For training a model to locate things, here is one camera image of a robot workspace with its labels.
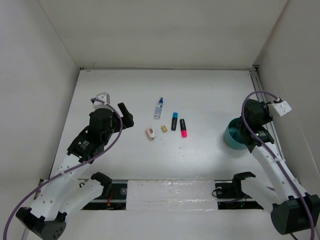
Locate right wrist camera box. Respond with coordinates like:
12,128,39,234
268,100,292,118

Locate pink eraser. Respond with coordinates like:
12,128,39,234
145,127,156,140

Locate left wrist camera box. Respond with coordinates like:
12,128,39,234
90,92,110,110

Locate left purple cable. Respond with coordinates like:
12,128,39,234
2,97,123,240

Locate clear spray bottle blue cap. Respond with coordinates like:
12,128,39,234
154,97,164,119

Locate teal round container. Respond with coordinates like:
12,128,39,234
223,117,247,150

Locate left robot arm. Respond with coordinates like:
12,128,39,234
15,98,134,240

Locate aluminium side rail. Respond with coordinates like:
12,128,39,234
249,65,285,159

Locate blue capped black highlighter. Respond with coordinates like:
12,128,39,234
171,112,178,131

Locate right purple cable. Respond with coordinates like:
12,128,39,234
241,91,316,240

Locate purple cable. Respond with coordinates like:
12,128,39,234
2,97,123,240
241,91,316,240

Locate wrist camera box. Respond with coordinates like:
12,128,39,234
268,100,292,118
90,92,110,110

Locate small yellow sharpener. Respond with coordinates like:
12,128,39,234
161,125,168,133

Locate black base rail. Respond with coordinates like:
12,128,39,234
83,179,262,212

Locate pink capped black highlighter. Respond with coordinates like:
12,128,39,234
179,119,188,138

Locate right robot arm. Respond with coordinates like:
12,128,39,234
212,98,320,239

